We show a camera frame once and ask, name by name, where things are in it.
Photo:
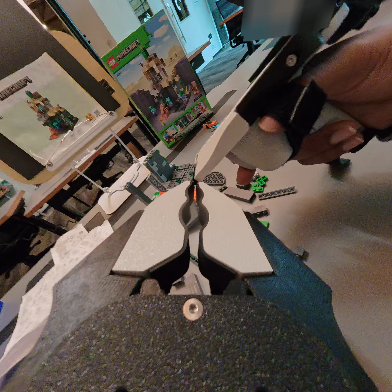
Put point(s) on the dark grey half-round lego plate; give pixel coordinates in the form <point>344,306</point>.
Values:
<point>214,179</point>

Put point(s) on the dark grey long lego brick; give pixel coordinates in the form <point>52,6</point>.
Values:
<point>240,194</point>

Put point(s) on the instruction booklet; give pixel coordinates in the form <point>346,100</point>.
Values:
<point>43,110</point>

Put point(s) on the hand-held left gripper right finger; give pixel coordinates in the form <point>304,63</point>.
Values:
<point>239,239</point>

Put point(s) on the dark blue-grey lego bar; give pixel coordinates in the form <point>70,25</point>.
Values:
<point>138,193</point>

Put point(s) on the small green lego piece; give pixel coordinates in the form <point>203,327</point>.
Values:
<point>264,223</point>
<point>260,182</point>

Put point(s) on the light grey holed lego plate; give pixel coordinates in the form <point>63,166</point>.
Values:
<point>277,193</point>

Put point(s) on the black office chair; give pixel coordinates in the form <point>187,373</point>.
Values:
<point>228,18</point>

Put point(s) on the white printed paper bag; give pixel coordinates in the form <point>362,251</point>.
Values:
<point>55,269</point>

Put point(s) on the lego set box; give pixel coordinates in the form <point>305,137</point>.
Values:
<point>162,79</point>

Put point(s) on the person's right hand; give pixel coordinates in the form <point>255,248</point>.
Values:
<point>361,86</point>

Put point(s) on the orange lego slope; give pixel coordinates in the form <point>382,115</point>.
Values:
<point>195,193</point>

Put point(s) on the small orange lego piece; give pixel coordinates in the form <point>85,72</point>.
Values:
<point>210,124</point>

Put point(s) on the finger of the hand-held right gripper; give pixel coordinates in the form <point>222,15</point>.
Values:
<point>223,144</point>

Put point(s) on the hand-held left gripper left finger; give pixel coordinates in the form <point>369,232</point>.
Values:
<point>150,239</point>

